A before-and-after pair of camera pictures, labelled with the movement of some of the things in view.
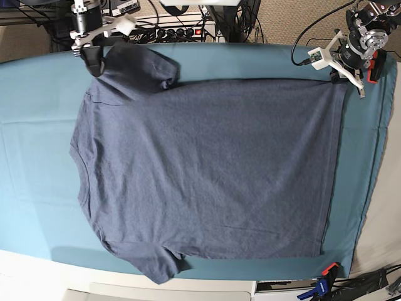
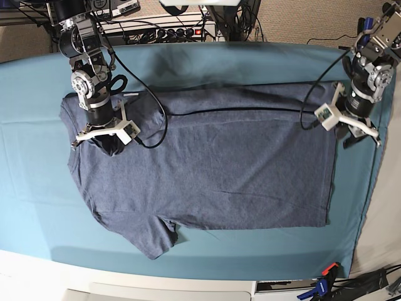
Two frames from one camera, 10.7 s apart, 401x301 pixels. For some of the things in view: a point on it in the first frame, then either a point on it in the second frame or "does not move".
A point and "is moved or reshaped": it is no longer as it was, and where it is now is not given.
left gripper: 89,26 -> 110,128
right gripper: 348,55 -> 354,109
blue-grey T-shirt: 172,168 is moved or reshaped
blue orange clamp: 322,290 does not move
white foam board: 173,290 does not move
